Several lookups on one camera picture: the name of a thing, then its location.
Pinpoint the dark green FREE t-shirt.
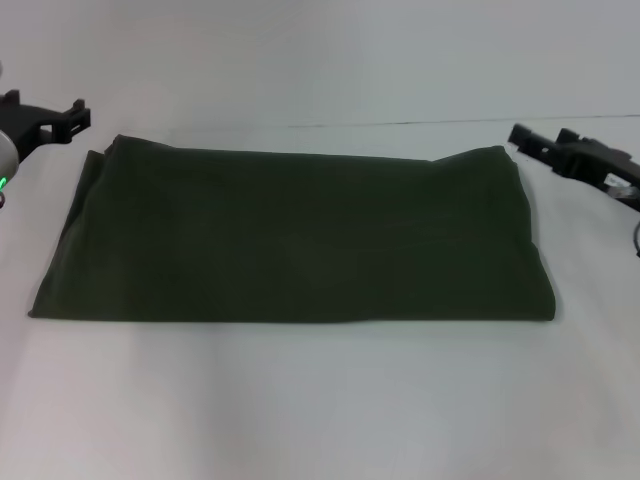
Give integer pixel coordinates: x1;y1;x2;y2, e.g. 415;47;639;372
27;133;557;324

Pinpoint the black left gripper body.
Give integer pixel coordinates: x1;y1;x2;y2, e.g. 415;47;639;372
0;102;57;164

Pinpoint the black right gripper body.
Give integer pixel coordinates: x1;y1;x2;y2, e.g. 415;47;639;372
549;138;640;214

